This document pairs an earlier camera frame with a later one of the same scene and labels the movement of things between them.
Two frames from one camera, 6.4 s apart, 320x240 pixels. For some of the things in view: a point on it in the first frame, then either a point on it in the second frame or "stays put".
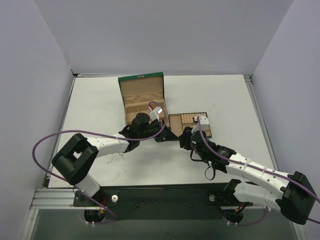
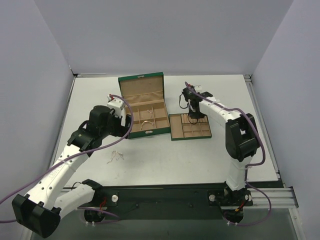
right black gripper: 186,138 -> 195,114
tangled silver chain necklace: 116,154 stays put
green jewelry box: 139,91 stays put
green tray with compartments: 178,121 stays put
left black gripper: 160,131 -> 126,123
